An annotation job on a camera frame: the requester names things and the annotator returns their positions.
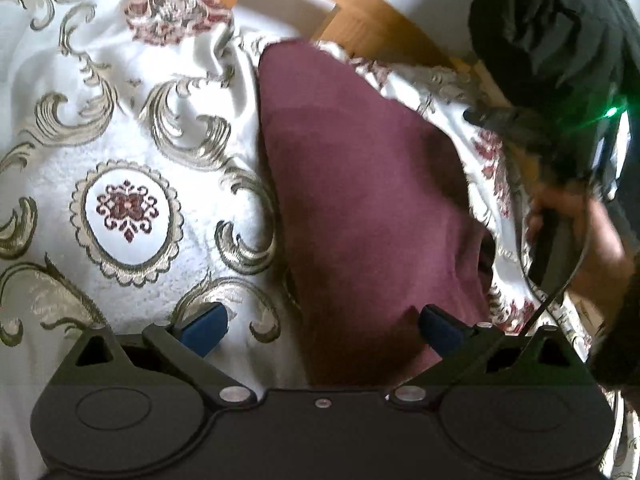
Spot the white floral patterned bedspread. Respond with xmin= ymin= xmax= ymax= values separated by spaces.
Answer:
xmin=0 ymin=0 xmax=640 ymax=480

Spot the maroon garment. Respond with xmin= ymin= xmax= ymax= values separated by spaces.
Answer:
xmin=256 ymin=39 xmax=501 ymax=390

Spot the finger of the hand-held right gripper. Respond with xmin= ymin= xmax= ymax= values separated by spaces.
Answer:
xmin=462 ymin=107 xmax=507 ymax=130

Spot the wooden bed frame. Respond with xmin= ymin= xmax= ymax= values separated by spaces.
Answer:
xmin=205 ymin=0 xmax=506 ymax=106

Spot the person's right hand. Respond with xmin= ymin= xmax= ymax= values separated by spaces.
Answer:
xmin=526 ymin=184 xmax=638 ymax=323

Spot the dark cloth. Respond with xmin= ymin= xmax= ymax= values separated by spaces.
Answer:
xmin=467 ymin=0 xmax=640 ymax=111

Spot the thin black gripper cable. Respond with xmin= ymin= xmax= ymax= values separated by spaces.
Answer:
xmin=510 ymin=130 xmax=593 ymax=337

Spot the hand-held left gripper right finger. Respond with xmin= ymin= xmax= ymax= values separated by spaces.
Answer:
xmin=385 ymin=304 xmax=584 ymax=406

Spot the person's right forearm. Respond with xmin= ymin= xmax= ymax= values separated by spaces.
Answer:
xmin=587 ymin=260 xmax=640 ymax=398

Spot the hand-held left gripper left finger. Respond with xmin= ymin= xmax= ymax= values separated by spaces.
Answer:
xmin=74 ymin=302 xmax=257 ymax=405

